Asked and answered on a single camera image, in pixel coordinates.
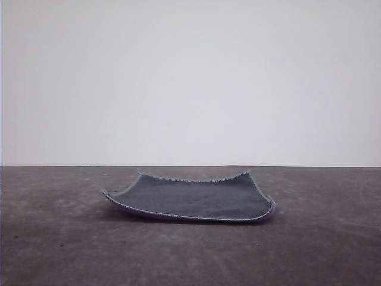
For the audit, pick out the purple towel with grey hem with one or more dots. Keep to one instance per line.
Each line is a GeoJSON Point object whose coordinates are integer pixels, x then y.
{"type": "Point", "coordinates": [193, 199]}

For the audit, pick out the grey table cloth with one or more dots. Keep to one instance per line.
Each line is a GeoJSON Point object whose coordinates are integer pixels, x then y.
{"type": "Point", "coordinates": [59, 253]}

